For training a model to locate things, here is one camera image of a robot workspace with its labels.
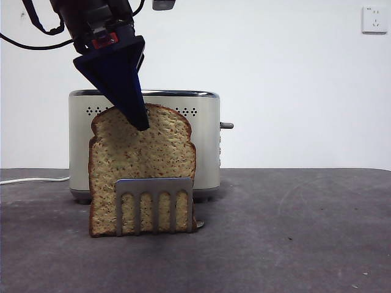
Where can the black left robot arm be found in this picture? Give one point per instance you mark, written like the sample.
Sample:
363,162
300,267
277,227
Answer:
79,15

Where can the white wall socket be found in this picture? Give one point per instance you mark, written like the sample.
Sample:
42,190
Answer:
375,19

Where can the cream two-slot toaster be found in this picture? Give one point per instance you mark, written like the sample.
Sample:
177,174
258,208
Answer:
207,146

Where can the grey toaster lever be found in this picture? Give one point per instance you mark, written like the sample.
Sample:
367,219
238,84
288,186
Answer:
227,125

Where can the shiny metal toast rack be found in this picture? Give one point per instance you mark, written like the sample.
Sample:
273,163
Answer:
152,184

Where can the brown wholegrain bread slice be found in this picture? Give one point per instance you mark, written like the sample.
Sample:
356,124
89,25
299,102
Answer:
137,171

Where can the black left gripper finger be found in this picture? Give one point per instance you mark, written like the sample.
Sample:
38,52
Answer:
141,62
116,76

